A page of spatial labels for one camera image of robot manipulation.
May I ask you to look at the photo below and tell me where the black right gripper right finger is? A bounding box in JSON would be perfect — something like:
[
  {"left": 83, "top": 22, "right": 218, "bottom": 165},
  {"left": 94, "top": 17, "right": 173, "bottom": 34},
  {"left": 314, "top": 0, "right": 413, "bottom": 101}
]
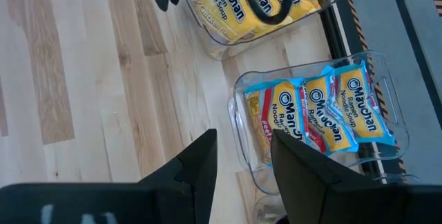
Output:
[{"left": 271, "top": 129, "right": 442, "bottom": 224}]

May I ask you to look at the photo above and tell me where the black aluminium table frame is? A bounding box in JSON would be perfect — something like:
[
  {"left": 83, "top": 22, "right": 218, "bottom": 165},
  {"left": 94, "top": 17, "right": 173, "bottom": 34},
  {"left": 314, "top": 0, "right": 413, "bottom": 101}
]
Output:
[{"left": 317, "top": 0, "right": 390, "bottom": 185}]

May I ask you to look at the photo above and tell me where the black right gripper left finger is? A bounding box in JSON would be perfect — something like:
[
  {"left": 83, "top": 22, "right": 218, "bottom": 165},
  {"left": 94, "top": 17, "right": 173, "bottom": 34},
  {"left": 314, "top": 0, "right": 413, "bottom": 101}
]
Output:
[{"left": 0, "top": 129, "right": 218, "bottom": 224}]

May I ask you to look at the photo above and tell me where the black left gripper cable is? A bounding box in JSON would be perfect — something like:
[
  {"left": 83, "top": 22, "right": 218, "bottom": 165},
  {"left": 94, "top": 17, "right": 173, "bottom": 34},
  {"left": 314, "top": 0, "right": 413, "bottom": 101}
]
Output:
[{"left": 240, "top": 0, "right": 297, "bottom": 25}]

